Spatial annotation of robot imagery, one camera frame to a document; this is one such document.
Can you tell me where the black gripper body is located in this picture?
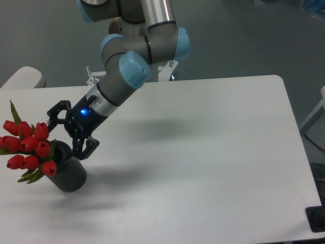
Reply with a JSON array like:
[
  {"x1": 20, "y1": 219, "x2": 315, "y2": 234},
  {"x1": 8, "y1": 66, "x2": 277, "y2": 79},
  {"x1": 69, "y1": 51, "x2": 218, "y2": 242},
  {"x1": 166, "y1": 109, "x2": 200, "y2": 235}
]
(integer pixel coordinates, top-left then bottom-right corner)
[{"x1": 64, "y1": 95, "x2": 107, "y2": 139}]

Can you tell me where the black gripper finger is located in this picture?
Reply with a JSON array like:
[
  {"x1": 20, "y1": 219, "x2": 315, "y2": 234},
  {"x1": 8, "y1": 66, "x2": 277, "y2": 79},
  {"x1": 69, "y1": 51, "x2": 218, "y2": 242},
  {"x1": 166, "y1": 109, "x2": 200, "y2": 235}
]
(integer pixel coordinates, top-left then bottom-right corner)
[
  {"x1": 72, "y1": 130, "x2": 100, "y2": 160},
  {"x1": 47, "y1": 100, "x2": 71, "y2": 132}
]

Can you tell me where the red tulip bouquet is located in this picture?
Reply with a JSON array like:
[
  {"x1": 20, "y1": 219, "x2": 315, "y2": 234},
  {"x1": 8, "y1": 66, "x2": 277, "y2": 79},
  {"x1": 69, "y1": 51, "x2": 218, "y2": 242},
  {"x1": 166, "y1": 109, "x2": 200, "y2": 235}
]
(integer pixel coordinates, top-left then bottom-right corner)
[{"x1": 1, "y1": 102, "x2": 58, "y2": 184}]

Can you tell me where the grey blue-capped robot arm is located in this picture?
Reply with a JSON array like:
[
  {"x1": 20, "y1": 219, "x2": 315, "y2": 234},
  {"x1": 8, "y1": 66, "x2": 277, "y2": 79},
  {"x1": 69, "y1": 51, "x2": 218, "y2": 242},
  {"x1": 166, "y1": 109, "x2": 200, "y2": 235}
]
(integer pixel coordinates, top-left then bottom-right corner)
[{"x1": 47, "y1": 1, "x2": 190, "y2": 160}]

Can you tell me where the dark grey ribbed vase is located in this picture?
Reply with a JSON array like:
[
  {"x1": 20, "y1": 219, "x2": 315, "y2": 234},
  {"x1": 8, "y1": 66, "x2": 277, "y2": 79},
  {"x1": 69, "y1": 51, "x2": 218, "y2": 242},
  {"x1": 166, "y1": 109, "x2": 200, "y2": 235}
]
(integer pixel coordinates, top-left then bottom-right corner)
[{"x1": 47, "y1": 141, "x2": 86, "y2": 193}]

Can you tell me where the white chair armrest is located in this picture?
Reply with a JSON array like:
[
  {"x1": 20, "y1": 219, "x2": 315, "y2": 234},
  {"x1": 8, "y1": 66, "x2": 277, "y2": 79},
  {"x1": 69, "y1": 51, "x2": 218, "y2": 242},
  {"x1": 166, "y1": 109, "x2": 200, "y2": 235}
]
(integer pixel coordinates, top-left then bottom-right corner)
[{"x1": 1, "y1": 66, "x2": 46, "y2": 90}]

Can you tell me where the blue items plastic bag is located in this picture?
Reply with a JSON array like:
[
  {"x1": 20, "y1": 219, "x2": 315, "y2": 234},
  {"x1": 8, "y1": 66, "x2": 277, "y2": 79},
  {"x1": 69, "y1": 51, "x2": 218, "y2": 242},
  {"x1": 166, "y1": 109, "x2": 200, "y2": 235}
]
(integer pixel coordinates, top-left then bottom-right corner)
[{"x1": 300, "y1": 0, "x2": 324, "y2": 19}]

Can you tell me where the white furniture frame right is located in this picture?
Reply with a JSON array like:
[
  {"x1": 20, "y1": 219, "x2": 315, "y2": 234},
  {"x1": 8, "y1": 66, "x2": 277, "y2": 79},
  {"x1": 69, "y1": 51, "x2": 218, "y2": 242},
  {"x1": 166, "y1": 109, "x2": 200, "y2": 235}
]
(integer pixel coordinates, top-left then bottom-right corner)
[{"x1": 299, "y1": 86, "x2": 324, "y2": 135}]

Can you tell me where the black cable grommet box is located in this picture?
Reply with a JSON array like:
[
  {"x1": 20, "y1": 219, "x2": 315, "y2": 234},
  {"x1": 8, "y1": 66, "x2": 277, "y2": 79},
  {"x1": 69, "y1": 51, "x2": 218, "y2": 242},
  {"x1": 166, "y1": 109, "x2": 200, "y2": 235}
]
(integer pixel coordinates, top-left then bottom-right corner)
[{"x1": 305, "y1": 206, "x2": 324, "y2": 233}]

